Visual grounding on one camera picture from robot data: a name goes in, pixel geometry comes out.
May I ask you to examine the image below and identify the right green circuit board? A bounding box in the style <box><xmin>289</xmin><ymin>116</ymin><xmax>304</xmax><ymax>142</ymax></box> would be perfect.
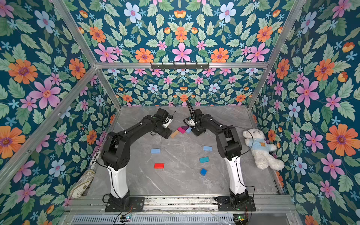
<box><xmin>233</xmin><ymin>215</ymin><xmax>248</xmax><ymax>224</ymax></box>

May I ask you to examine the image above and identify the green circuit board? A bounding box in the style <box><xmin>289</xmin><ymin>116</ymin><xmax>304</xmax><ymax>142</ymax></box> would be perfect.
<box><xmin>233</xmin><ymin>215</ymin><xmax>248</xmax><ymax>224</ymax></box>
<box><xmin>120</xmin><ymin>215</ymin><xmax>131</xmax><ymax>223</ymax></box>

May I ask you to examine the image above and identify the white teddy bear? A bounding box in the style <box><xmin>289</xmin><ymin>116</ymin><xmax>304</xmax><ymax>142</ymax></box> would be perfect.
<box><xmin>242</xmin><ymin>128</ymin><xmax>285</xmax><ymax>171</ymax></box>

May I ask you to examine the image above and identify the red rectangular block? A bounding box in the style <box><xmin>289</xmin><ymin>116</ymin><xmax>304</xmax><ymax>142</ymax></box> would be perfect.
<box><xmin>154</xmin><ymin>163</ymin><xmax>165</xmax><ymax>169</ymax></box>

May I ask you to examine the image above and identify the magenta rectangular block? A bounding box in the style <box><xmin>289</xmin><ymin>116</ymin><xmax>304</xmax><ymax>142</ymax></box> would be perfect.
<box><xmin>177</xmin><ymin>127</ymin><xmax>186</xmax><ymax>134</ymax></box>

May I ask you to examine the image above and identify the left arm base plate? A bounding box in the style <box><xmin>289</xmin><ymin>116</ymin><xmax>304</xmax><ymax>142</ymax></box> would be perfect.
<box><xmin>105</xmin><ymin>196</ymin><xmax>145</xmax><ymax>212</ymax></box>

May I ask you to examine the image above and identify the teal rectangular block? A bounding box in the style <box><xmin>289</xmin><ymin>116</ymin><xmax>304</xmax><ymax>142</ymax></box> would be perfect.
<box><xmin>199</xmin><ymin>157</ymin><xmax>210</xmax><ymax>164</ymax></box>

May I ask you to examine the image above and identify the rolled patterned cloth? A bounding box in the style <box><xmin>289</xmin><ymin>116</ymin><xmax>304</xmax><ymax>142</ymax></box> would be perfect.
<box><xmin>70</xmin><ymin>151</ymin><xmax>99</xmax><ymax>199</ymax></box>

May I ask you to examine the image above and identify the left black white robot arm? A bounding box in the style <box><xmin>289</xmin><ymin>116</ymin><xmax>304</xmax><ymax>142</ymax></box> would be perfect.
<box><xmin>100</xmin><ymin>108</ymin><xmax>173</xmax><ymax>209</ymax></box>

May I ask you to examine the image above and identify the left green circuit board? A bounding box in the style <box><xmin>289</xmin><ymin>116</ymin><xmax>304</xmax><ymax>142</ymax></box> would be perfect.
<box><xmin>120</xmin><ymin>215</ymin><xmax>131</xmax><ymax>223</ymax></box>

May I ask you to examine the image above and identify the aluminium front rail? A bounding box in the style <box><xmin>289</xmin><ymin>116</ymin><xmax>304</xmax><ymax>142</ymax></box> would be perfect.
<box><xmin>64</xmin><ymin>193</ymin><xmax>297</xmax><ymax>214</ymax></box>

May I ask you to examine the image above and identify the blue square block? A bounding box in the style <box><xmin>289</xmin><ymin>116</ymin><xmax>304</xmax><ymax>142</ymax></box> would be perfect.
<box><xmin>200</xmin><ymin>169</ymin><xmax>207</xmax><ymax>176</ymax></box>

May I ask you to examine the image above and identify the black hook rail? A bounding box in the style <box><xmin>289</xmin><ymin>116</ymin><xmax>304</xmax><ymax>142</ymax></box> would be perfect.
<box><xmin>150</xmin><ymin>62</ymin><xmax>210</xmax><ymax>70</ymax></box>

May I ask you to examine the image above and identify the natural wood block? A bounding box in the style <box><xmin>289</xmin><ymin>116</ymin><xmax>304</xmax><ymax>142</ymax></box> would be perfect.
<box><xmin>170</xmin><ymin>130</ymin><xmax>179</xmax><ymax>138</ymax></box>

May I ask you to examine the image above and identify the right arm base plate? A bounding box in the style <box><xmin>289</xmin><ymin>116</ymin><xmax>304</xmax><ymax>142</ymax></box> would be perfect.
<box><xmin>214</xmin><ymin>196</ymin><xmax>257</xmax><ymax>212</ymax></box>

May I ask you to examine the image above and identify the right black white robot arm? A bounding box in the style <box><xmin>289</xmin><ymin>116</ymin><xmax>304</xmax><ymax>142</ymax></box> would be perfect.
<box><xmin>183</xmin><ymin>107</ymin><xmax>249</xmax><ymax>210</ymax></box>

